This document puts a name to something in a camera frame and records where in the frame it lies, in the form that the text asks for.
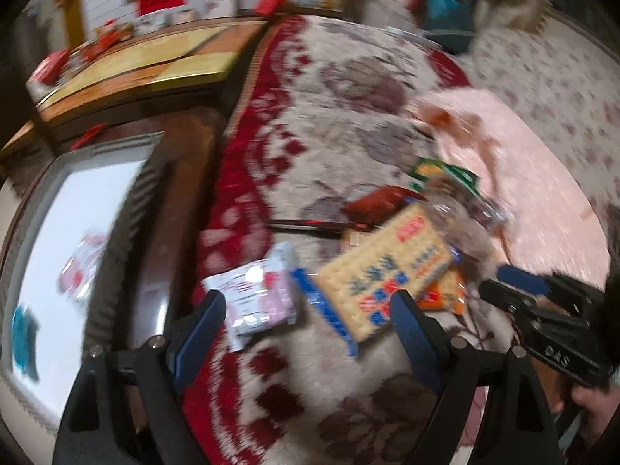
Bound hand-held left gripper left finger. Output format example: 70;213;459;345
52;289;228;465

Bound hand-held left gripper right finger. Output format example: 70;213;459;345
390;289;565;465

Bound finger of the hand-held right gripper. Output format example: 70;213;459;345
496;264;554;297
479;278;539;321

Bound pink white snack packet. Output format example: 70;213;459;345
201;241;303;353
57;232;110;301

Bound yellow blue cracker packet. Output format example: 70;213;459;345
291;202;463;359

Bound dark green cracker packet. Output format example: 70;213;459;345
448;165;481;197

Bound white plastic tray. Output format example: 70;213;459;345
0;132;168;439

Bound person's right hand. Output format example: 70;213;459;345
564;382;620;452

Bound orange snack packet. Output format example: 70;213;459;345
417;269;470;315

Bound clear snack packet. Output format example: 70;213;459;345
426;184;509;265

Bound pink quilt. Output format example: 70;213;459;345
412;88;612;344

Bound red brown snack packet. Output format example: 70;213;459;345
341;186;429;231

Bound black red pen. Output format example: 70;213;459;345
269;218;376;239

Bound bright green snack packet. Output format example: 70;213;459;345
410;157;457;191

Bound blue snack packet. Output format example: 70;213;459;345
10;304;42;382

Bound red floral blanket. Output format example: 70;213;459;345
181;14;524;465

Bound wooden table with yellow top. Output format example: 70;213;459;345
26;18;269;122

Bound teal plastic bag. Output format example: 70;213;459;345
420;0;478;54

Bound red packets on table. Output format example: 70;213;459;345
72;18;134;61

